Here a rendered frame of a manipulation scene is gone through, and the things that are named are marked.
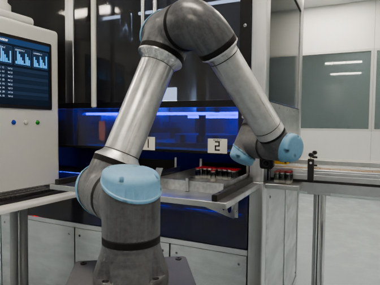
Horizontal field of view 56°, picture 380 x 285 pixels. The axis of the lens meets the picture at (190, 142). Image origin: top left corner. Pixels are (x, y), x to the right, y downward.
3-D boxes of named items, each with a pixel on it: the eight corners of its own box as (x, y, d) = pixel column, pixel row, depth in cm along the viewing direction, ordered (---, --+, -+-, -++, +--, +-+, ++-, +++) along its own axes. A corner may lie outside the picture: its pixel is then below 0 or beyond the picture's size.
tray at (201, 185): (194, 175, 159) (194, 167, 159) (251, 180, 148) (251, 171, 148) (155, 187, 129) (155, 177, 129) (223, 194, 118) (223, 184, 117)
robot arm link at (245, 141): (248, 158, 97) (263, 122, 99) (222, 154, 106) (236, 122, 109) (266, 169, 101) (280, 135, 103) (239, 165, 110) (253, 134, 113)
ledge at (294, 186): (272, 182, 153) (272, 178, 153) (303, 185, 148) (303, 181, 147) (264, 188, 140) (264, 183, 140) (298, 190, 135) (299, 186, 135)
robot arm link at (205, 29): (218, -27, 75) (314, 143, 95) (189, -10, 84) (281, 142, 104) (184, 3, 70) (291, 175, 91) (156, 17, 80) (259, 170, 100)
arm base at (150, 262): (172, 297, 66) (172, 244, 66) (87, 302, 64) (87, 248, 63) (165, 265, 81) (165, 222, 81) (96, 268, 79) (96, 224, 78)
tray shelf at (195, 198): (124, 173, 178) (124, 169, 178) (264, 184, 148) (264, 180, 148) (49, 189, 134) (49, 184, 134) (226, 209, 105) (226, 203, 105)
